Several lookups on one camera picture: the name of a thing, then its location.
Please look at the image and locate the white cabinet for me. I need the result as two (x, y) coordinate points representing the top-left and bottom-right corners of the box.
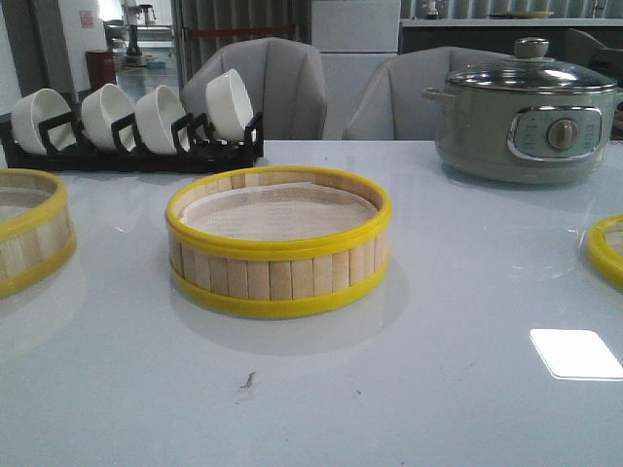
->
(311, 1), (401, 140)

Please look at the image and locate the bamboo steamer drawer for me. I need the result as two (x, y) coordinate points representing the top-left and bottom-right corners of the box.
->
(165, 165), (391, 318)
(1, 168), (77, 298)

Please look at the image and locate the glass pot lid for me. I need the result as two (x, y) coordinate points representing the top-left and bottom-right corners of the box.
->
(446, 37), (617, 94)

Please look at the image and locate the grey electric cooking pot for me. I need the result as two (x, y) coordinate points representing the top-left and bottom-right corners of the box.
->
(423, 86), (622, 184)

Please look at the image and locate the white bowl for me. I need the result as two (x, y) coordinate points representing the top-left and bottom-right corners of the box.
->
(81, 83), (134, 152)
(11, 89), (70, 155)
(135, 86), (187, 156)
(205, 68), (254, 142)

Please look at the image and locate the red bin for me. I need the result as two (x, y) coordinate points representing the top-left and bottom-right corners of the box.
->
(85, 50), (117, 91)

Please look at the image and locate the black bowl rack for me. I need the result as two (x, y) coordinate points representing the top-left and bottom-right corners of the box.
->
(1, 111), (264, 174)

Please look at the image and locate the white steamer liner cloth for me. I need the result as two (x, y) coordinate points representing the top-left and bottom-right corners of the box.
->
(181, 182), (378, 241)

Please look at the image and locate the left grey chair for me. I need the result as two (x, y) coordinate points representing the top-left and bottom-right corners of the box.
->
(180, 37), (327, 140)

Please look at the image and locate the grey chair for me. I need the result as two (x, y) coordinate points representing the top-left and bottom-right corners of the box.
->
(342, 47), (507, 140)
(180, 37), (327, 140)

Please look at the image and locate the right grey chair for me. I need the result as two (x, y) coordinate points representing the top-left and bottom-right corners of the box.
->
(342, 47), (507, 140)

